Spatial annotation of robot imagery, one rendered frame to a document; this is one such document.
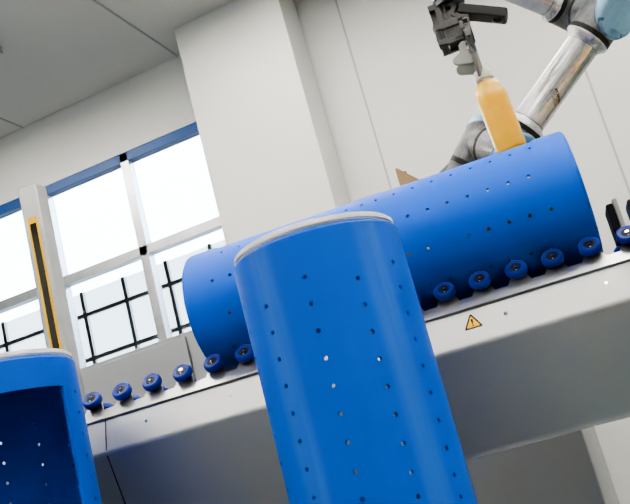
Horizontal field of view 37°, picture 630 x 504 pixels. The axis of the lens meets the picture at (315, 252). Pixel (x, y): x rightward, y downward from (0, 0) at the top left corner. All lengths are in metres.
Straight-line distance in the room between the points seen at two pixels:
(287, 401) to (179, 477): 0.68
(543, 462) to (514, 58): 3.15
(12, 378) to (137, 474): 0.40
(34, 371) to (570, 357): 1.03
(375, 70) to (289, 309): 3.96
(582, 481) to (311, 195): 2.94
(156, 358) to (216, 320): 2.08
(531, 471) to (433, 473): 0.95
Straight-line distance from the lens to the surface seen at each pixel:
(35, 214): 2.81
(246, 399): 1.98
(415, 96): 5.19
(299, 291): 1.42
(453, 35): 2.22
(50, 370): 1.88
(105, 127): 6.04
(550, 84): 2.46
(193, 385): 2.05
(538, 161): 1.94
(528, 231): 1.91
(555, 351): 1.87
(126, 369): 4.17
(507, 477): 2.34
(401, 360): 1.41
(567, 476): 2.32
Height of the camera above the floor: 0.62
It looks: 15 degrees up
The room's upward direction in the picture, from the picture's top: 15 degrees counter-clockwise
